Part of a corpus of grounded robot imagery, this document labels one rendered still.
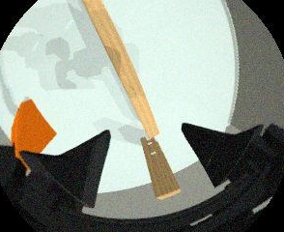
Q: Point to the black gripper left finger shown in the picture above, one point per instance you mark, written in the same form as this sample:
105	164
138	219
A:
78	170

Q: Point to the wooden rail with steel hooks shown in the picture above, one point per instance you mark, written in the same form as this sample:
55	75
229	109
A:
121	61

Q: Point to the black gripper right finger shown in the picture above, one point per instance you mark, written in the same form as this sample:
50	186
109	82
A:
217	151

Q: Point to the wooden post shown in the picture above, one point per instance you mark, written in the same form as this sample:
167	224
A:
164	182

